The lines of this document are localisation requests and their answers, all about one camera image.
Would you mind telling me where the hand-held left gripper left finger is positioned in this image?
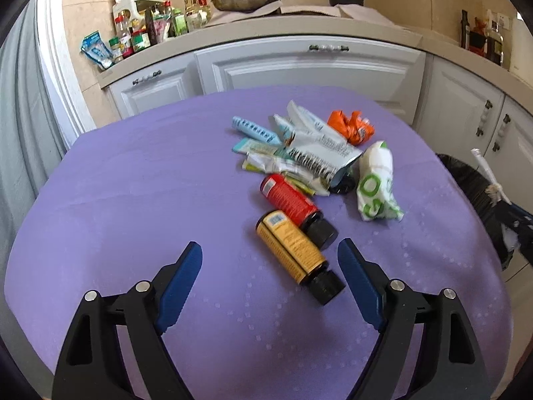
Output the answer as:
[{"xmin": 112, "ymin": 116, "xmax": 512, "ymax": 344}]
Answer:
[{"xmin": 52, "ymin": 241, "xmax": 203, "ymax": 400}]

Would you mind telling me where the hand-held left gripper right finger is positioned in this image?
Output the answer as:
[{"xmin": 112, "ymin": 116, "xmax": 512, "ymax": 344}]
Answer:
[{"xmin": 337, "ymin": 238, "xmax": 490, "ymax": 400}]

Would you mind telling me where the yellow label brown bottle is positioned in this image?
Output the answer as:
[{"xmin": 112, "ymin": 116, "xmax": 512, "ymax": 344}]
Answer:
[{"xmin": 255, "ymin": 209, "xmax": 346, "ymax": 305}]

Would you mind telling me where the black trash bag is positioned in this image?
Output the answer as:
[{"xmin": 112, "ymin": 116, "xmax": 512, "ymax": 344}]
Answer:
[{"xmin": 436, "ymin": 153, "xmax": 519, "ymax": 271}]

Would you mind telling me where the orange wrapper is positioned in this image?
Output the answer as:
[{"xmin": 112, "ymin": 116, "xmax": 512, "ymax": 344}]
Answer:
[{"xmin": 327, "ymin": 110, "xmax": 375, "ymax": 144}]

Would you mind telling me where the purple tablecloth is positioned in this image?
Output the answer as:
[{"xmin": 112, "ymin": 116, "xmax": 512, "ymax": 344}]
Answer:
[{"xmin": 4, "ymin": 85, "xmax": 515, "ymax": 400}]

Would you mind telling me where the black round cap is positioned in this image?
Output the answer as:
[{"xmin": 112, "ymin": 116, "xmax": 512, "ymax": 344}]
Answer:
[{"xmin": 329, "ymin": 175, "xmax": 357, "ymax": 195}]

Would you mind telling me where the white green plastic bag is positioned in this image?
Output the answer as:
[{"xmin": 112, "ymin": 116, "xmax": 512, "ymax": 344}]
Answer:
[{"xmin": 356, "ymin": 140, "xmax": 404, "ymax": 222}]

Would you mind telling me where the red label brown bottle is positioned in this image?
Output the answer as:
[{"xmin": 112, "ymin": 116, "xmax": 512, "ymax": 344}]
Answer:
[{"xmin": 260, "ymin": 174, "xmax": 339, "ymax": 248}]

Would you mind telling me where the silver white squeezed tube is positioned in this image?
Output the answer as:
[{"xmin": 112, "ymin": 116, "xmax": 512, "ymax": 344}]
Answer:
[{"xmin": 272, "ymin": 100, "xmax": 364, "ymax": 187}]

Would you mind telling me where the green white crumpled wrapper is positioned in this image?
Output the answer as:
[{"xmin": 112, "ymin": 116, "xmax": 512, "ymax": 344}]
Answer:
[{"xmin": 242, "ymin": 152, "xmax": 294, "ymax": 175}]

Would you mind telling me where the teal white sachet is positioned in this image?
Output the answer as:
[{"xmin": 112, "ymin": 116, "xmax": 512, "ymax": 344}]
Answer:
[{"xmin": 232, "ymin": 139, "xmax": 284, "ymax": 158}]

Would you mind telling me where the light blue tube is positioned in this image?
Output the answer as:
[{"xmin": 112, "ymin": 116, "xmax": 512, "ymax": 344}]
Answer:
[{"xmin": 232, "ymin": 116, "xmax": 284, "ymax": 146}]

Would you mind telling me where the narrow white cabinet door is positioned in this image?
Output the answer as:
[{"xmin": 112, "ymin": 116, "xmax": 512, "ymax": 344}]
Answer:
[{"xmin": 108, "ymin": 55, "xmax": 197, "ymax": 120}]

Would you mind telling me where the white corner cabinet door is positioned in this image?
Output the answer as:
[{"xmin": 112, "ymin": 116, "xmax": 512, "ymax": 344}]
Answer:
[{"xmin": 415, "ymin": 55, "xmax": 506, "ymax": 169}]

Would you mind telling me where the grey curtain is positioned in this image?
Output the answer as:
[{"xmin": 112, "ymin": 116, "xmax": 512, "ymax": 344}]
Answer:
[{"xmin": 0, "ymin": 4, "xmax": 68, "ymax": 244}]

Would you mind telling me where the wide white cabinet door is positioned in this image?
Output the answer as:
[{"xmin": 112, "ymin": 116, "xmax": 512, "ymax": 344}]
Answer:
[{"xmin": 194, "ymin": 35, "xmax": 427, "ymax": 126}]

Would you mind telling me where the blue white pouch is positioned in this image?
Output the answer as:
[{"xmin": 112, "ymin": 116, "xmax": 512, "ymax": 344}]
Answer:
[{"xmin": 80, "ymin": 30, "xmax": 114, "ymax": 71}]

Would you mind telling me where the cluster of condiment jars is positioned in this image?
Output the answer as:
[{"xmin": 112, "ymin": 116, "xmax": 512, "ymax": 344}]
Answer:
[{"xmin": 108, "ymin": 0, "xmax": 189, "ymax": 62}]

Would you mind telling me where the beige countertop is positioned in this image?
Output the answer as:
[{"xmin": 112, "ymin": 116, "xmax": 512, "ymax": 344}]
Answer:
[{"xmin": 98, "ymin": 5, "xmax": 533, "ymax": 106}]

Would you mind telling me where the paper sheet under wok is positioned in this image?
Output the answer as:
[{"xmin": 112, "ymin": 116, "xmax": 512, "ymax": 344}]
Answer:
[{"xmin": 203, "ymin": 0, "xmax": 284, "ymax": 30}]

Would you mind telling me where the large cooking oil bottle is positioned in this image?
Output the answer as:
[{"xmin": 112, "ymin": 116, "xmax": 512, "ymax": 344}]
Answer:
[{"xmin": 184, "ymin": 0, "xmax": 214, "ymax": 32}]

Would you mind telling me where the slim dark glass bottle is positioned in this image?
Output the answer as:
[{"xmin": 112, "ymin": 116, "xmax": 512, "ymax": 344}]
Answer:
[{"xmin": 460, "ymin": 9, "xmax": 471, "ymax": 49}]

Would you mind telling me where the red package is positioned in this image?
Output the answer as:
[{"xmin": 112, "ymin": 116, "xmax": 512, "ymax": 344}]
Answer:
[{"xmin": 470, "ymin": 17, "xmax": 488, "ymax": 56}]

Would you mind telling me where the white brush handle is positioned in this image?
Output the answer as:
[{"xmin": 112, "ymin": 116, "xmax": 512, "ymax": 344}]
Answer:
[{"xmin": 470, "ymin": 148, "xmax": 511, "ymax": 206}]

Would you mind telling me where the white door frame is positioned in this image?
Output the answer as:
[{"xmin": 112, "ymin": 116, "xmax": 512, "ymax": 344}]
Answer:
[{"xmin": 35, "ymin": 0, "xmax": 97, "ymax": 139}]

